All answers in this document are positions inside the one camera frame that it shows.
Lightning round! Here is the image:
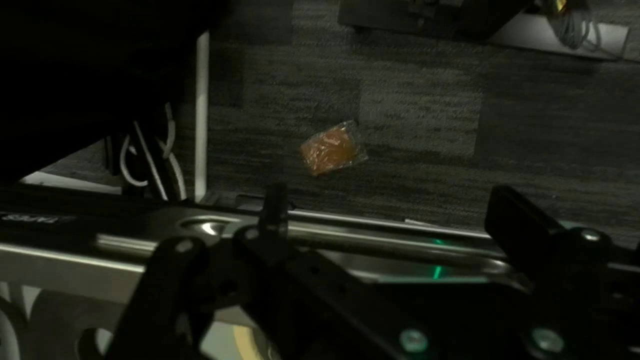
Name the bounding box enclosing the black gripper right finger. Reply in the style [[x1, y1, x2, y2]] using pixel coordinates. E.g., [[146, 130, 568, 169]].
[[483, 185, 640, 317]]

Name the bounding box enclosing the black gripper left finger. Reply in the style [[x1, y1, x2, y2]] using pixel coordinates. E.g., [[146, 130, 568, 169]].
[[106, 185, 316, 360]]

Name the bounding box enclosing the open gray metal drawer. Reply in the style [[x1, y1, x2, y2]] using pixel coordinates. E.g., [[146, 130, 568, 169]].
[[0, 191, 640, 360]]

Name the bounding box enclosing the orange plastic wrapper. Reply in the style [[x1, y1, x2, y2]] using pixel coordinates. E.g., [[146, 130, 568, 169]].
[[299, 119, 371, 178]]

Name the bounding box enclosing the dark equipment on white base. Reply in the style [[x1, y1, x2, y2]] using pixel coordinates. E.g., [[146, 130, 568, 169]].
[[339, 0, 632, 62]]

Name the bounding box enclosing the white cable bundle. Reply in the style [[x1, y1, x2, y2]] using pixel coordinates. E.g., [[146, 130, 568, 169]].
[[119, 102, 190, 202]]

